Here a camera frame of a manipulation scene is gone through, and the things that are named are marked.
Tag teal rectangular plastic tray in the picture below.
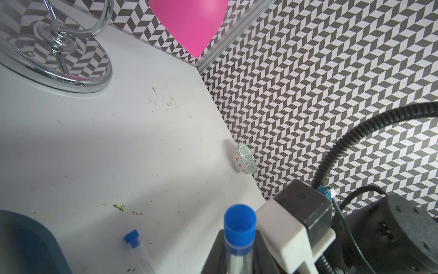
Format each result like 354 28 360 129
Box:
1 210 72 274

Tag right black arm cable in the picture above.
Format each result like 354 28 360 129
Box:
310 102 438 274

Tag chrome wire glass rack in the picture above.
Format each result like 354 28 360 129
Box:
1 1 114 94

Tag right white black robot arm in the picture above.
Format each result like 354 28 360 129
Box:
345 195 438 274

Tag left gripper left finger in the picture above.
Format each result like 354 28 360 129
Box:
201 229 226 274

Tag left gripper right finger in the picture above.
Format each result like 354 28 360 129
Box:
254 230 279 274

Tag blue capped test tube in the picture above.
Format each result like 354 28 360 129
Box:
123 229 157 274
224 204 257 274

